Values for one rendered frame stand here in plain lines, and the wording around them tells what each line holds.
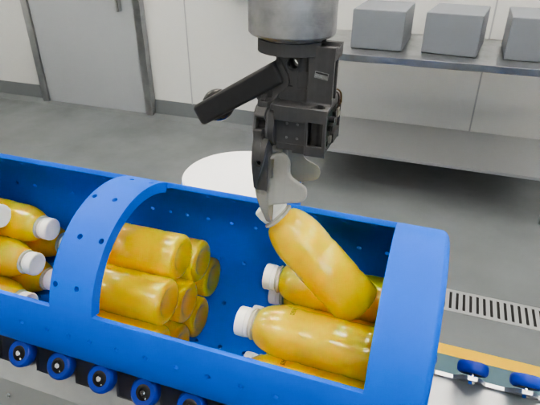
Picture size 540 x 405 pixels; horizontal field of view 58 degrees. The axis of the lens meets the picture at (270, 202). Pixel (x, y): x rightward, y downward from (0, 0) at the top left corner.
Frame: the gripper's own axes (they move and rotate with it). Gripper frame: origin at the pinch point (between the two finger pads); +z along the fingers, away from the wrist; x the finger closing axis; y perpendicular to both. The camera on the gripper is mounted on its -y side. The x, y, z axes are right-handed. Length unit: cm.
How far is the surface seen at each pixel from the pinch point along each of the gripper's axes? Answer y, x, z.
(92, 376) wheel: -23.9, -10.7, 29.1
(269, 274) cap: -1.2, 3.9, 14.4
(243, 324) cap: -1.0, -6.7, 14.6
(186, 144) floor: -167, 273, 124
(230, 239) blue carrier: -11.7, 13.4, 16.6
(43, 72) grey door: -342, 320, 96
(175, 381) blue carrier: -7.4, -13.8, 20.1
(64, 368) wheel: -28.8, -10.8, 29.2
